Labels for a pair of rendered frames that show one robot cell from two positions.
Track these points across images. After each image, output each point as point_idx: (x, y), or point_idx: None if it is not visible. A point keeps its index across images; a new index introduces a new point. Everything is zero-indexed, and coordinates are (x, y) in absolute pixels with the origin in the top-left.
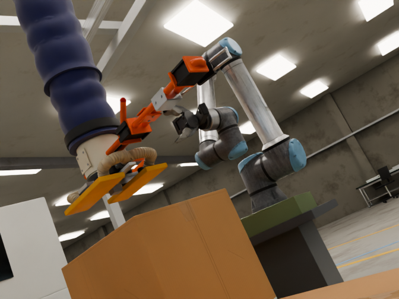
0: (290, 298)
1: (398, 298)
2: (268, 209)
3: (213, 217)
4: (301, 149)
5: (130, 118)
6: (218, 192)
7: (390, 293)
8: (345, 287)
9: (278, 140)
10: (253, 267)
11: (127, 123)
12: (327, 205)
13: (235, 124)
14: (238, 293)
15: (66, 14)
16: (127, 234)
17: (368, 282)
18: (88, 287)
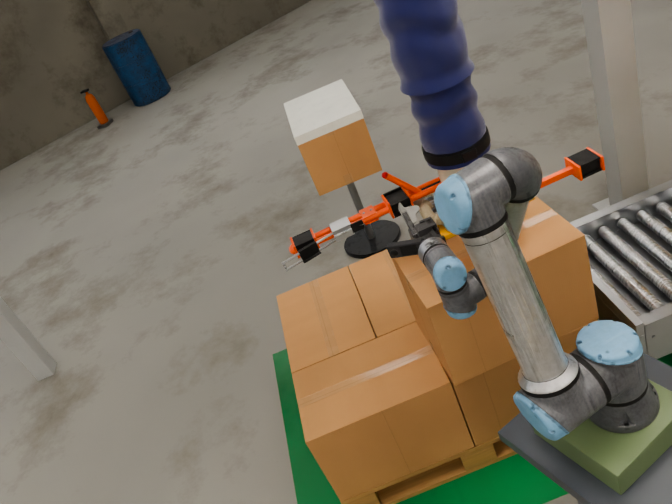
0: (422, 387)
1: (302, 396)
2: None
3: (421, 308)
4: (538, 423)
5: (382, 197)
6: (422, 303)
7: (312, 400)
8: (364, 404)
9: (519, 370)
10: (442, 357)
11: (382, 199)
12: (573, 493)
13: (437, 289)
14: (435, 349)
15: (381, 11)
16: None
17: (347, 411)
18: None
